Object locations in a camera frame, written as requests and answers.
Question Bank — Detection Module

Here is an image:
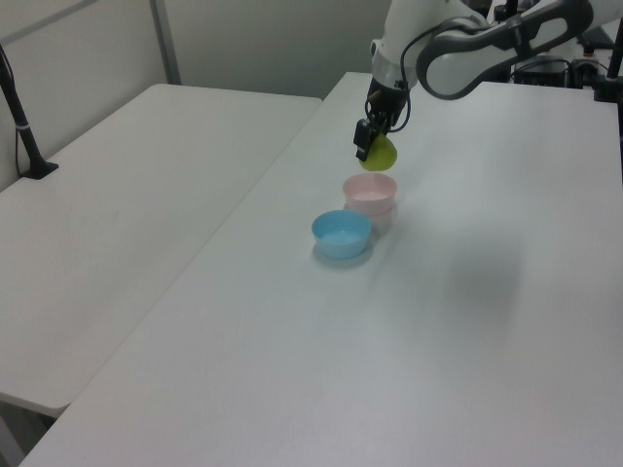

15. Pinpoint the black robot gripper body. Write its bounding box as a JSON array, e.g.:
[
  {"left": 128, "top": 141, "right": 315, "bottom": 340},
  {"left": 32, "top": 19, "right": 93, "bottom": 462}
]
[{"left": 364, "top": 77, "right": 411, "bottom": 133}]

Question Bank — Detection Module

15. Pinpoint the green pear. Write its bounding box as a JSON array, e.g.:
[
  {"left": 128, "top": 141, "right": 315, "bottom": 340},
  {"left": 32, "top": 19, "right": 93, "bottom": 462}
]
[{"left": 359, "top": 133, "right": 400, "bottom": 173}]

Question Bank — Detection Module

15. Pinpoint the pink plastic bowl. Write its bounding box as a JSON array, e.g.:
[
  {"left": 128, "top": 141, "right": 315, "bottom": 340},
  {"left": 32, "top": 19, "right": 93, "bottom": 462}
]
[{"left": 342, "top": 173, "right": 400, "bottom": 216}]

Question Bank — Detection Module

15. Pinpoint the blue plastic bowl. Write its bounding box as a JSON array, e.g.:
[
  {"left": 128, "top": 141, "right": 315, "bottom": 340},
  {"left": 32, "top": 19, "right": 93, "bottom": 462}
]
[{"left": 311, "top": 209, "right": 374, "bottom": 260}]

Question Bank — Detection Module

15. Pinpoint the black electronics equipment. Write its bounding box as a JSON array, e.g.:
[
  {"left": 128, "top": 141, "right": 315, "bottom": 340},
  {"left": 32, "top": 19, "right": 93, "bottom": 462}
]
[{"left": 509, "top": 28, "right": 623, "bottom": 90}]

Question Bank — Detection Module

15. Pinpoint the black clamped pole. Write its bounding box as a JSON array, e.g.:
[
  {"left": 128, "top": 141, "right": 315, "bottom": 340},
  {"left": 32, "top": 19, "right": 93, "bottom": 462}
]
[{"left": 590, "top": 33, "right": 623, "bottom": 104}]

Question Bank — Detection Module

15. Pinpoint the white side table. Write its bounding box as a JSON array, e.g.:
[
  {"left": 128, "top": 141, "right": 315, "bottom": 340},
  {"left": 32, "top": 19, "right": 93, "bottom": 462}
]
[{"left": 0, "top": 83, "right": 324, "bottom": 418}]

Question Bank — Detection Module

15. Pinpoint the black pole stand with base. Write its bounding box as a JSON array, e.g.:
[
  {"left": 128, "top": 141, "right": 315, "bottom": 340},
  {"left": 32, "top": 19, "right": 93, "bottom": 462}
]
[{"left": 0, "top": 41, "right": 60, "bottom": 183}]

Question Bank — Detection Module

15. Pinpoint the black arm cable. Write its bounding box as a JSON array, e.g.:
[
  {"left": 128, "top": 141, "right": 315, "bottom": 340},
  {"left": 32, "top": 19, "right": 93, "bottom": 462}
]
[{"left": 392, "top": 22, "right": 488, "bottom": 134}]

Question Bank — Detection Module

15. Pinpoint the grey metal partition post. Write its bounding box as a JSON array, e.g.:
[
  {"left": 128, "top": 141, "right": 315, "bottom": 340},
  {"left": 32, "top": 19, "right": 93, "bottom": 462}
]
[{"left": 149, "top": 0, "right": 183, "bottom": 87}]

